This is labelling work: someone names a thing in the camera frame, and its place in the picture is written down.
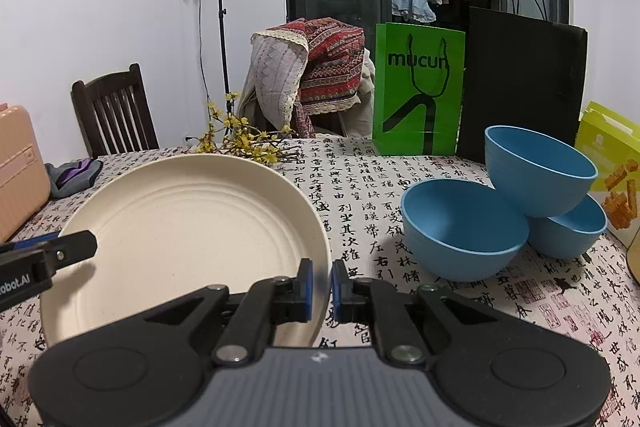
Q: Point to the beige garment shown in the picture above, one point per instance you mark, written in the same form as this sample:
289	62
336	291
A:
362	107

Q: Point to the red patterned blanket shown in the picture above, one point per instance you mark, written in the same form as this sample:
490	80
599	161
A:
330	67

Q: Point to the grey purple cloth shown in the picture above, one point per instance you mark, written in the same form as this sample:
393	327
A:
70	179

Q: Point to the yellow flower branches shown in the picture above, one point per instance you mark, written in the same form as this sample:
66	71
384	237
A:
240	139

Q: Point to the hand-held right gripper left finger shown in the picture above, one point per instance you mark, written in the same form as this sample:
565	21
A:
305	292

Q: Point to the blue bowl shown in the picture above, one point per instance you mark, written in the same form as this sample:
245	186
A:
540	167
575	232
460	232

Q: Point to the green paper bag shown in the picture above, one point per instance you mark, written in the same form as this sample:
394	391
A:
450	117

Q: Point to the pink suitcase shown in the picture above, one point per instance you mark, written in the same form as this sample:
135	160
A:
20	167

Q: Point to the yellow green snack box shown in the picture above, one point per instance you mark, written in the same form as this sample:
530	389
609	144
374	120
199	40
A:
600	157

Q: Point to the black paper bag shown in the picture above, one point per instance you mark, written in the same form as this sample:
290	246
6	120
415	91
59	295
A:
520	82

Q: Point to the cream plate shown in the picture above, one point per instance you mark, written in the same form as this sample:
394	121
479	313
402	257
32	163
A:
190	232

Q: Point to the dark wooden chair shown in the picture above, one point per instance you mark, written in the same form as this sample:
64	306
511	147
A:
105	82

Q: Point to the white knit cloth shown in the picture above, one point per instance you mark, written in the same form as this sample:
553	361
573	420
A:
272	77

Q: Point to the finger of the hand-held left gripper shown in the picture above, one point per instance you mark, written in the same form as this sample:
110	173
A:
75	247
30	242

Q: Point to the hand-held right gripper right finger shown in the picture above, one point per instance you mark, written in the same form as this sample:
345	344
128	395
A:
339	292

